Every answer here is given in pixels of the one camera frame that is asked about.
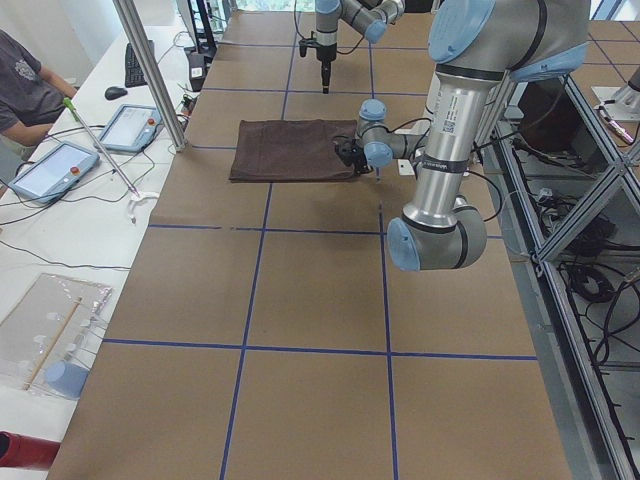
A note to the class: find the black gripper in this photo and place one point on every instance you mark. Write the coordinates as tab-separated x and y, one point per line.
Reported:
326	52
358	158

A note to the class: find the brown t-shirt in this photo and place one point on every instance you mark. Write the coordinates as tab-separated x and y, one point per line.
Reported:
290	151

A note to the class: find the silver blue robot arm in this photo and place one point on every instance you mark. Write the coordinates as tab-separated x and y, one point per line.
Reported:
371	22
474	45

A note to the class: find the black keyboard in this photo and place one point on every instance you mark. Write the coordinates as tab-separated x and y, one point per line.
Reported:
134	74

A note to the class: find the upper teach pendant tablet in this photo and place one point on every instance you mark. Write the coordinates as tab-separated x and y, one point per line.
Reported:
131	129

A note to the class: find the teach pendant tablet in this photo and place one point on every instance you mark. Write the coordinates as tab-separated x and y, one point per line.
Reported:
53	175
131	129

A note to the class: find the black computer mouse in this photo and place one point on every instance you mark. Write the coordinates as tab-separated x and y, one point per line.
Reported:
115	92

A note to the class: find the person in grey shirt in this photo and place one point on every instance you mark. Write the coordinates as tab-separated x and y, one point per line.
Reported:
32	95

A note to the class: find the lower teach pendant tablet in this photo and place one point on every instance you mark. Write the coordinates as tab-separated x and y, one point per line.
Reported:
53	175

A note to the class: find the clear plastic bag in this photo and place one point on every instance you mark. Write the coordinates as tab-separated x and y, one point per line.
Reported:
49	339

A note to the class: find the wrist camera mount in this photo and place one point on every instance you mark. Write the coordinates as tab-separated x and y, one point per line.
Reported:
306	43
343	148

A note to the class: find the aluminium frame post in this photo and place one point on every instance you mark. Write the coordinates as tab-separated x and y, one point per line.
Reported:
137	37

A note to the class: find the metal rod green handle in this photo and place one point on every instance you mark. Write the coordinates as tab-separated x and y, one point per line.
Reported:
67	102

